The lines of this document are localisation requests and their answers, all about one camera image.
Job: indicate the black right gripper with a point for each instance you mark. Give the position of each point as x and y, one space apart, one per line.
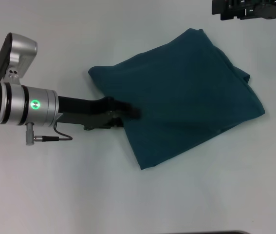
271 9

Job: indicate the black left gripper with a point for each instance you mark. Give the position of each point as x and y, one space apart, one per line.
84 112

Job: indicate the teal blue printed t-shirt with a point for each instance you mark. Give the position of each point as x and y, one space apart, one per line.
176 97

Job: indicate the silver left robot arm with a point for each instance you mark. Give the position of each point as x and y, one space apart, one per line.
18 104

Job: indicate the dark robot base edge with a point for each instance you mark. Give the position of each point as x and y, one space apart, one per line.
206 232

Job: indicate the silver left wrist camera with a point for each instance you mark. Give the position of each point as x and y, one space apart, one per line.
13 58

